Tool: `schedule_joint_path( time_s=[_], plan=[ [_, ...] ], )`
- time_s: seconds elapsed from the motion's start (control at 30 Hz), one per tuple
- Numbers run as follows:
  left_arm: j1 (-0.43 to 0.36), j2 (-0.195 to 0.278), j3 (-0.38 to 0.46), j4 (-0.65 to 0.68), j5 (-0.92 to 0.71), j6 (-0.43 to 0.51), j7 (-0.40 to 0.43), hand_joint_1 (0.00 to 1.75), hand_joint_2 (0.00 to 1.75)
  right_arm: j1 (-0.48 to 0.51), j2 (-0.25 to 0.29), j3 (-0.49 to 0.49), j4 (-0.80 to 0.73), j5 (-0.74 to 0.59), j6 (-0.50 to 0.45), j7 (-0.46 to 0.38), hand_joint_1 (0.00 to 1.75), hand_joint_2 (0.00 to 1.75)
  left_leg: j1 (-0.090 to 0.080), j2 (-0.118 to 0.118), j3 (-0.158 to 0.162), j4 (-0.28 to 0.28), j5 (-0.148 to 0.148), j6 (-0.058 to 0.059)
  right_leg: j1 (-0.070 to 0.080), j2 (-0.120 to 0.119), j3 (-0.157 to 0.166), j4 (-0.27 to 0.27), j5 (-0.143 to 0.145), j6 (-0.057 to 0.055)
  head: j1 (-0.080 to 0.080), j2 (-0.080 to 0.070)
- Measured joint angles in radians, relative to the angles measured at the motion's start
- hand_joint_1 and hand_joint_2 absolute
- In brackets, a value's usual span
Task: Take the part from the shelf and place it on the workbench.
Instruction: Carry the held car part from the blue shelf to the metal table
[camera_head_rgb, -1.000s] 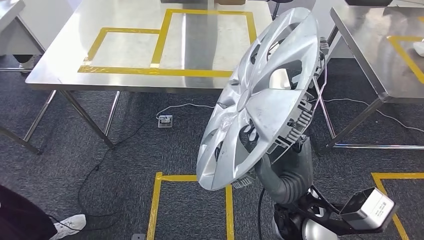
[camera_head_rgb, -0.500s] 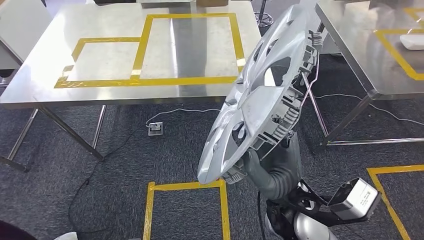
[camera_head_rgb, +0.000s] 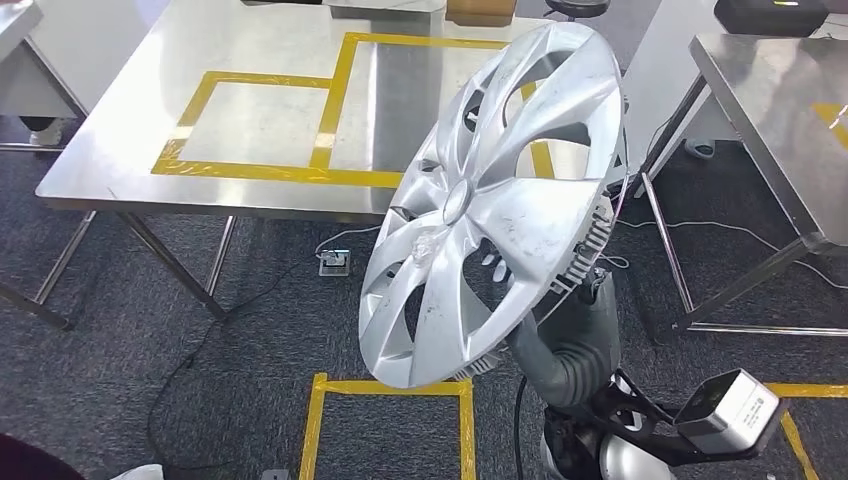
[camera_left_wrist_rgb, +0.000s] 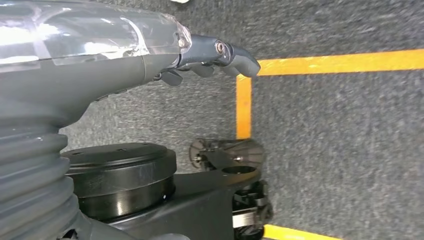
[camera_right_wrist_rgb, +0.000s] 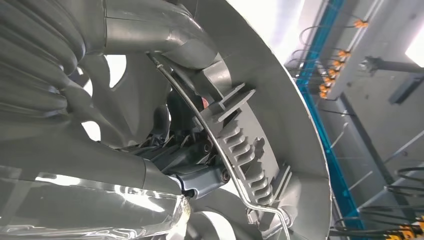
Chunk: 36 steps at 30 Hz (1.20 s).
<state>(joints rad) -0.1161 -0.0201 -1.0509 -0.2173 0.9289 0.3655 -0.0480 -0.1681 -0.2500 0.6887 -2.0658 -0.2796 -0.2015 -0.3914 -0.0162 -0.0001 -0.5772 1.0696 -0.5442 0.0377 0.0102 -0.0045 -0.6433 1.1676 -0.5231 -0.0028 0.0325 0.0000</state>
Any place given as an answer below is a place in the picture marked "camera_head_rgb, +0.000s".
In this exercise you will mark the black carrying case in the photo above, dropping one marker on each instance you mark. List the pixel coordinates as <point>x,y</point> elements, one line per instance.
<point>768,20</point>

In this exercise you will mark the stainless steel table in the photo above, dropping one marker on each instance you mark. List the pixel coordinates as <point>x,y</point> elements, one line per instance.
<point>762,99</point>
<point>16,20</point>

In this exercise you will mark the stainless steel workbench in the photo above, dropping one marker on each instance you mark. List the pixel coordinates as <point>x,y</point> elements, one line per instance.
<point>232,40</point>

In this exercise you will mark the grey equipment box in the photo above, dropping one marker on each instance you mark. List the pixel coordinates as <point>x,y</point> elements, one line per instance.
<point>384,6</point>

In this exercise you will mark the yellow floor tape marking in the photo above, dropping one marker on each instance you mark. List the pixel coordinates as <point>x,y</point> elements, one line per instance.
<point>808,389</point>

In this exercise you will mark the silver plastic wheel cover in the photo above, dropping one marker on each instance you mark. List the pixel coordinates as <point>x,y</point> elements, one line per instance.
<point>530,218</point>

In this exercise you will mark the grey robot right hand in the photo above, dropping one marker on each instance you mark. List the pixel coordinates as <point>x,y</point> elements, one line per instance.
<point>583,318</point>

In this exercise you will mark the brown cardboard box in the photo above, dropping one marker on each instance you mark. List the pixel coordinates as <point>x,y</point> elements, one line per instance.
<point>480,13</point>

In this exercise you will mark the silver floor socket box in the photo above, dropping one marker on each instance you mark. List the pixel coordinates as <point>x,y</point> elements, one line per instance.
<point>334,263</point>

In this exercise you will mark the white cabinet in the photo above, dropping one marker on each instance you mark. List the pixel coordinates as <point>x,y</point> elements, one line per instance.
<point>79,53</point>
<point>662,66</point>

